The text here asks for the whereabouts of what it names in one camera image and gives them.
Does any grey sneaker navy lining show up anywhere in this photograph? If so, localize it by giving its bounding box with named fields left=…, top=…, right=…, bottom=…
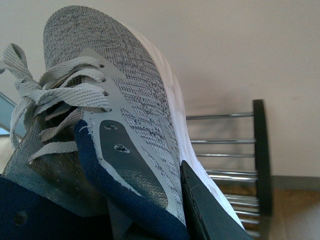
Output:
left=0, top=5, right=244, bottom=240

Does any black metal shoe rack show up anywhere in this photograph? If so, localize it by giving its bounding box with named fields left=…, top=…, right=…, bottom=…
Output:
left=186, top=99, right=273, bottom=240

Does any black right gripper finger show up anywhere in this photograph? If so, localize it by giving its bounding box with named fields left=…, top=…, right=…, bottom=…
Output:
left=180, top=160, right=252, bottom=240

